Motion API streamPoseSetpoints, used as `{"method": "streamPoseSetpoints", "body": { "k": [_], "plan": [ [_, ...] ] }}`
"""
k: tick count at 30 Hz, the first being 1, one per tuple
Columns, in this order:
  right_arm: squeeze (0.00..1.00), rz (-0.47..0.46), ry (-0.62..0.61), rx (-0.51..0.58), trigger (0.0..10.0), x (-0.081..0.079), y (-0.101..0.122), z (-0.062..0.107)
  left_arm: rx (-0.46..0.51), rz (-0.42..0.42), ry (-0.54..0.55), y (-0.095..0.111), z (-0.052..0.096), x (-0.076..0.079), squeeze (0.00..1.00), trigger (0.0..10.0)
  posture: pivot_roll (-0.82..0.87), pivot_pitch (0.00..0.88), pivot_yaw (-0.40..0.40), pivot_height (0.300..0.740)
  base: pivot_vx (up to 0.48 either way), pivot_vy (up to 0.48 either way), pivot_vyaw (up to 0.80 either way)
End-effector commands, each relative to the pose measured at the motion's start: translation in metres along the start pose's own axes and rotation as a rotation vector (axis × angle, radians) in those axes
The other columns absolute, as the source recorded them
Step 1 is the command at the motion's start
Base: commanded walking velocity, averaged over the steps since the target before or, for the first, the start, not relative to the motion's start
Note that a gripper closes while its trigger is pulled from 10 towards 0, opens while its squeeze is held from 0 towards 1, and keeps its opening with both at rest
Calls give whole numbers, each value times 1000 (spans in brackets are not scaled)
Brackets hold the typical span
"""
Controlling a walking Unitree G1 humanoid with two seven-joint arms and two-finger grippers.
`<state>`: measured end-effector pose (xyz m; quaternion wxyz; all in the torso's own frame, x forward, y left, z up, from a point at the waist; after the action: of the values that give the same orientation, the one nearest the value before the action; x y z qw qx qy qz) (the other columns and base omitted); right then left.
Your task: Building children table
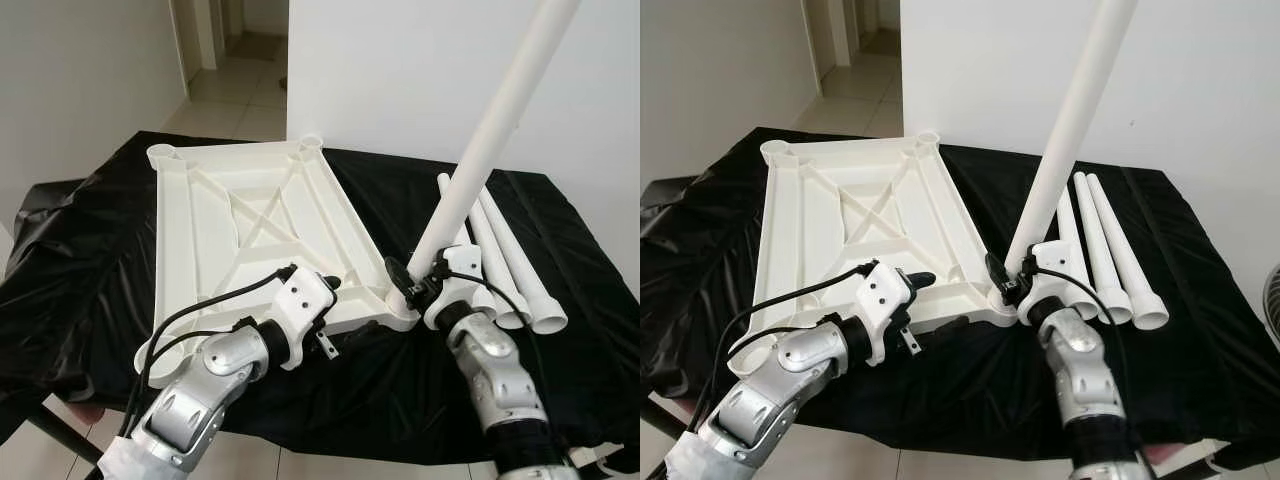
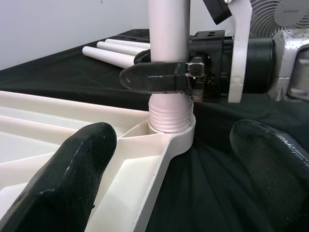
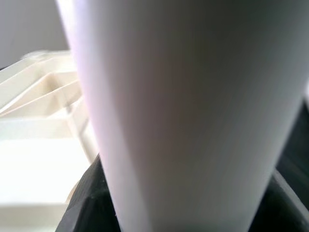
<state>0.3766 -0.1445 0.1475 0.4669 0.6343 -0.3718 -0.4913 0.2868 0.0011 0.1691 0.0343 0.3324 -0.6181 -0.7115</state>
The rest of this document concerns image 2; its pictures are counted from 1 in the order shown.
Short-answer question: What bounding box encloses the white plastic table top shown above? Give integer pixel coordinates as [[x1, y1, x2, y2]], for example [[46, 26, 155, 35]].
[[0, 90, 196, 232]]

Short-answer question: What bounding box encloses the black tablecloth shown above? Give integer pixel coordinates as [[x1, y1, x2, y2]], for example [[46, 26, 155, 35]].
[[0, 29, 309, 232]]

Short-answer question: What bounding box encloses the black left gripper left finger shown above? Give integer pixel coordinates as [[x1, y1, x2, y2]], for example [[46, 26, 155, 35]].
[[0, 122, 118, 232]]

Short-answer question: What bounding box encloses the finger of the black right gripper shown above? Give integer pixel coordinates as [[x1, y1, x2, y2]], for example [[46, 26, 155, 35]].
[[119, 61, 191, 94], [134, 49, 152, 65]]

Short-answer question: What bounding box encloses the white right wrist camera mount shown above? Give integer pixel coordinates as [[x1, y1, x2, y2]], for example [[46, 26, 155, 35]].
[[202, 0, 253, 104]]

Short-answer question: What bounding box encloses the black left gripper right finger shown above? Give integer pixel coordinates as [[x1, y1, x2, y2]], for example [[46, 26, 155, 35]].
[[230, 119, 309, 232]]

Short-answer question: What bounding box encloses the grey standing fan head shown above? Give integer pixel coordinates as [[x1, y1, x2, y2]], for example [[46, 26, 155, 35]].
[[248, 0, 309, 41]]

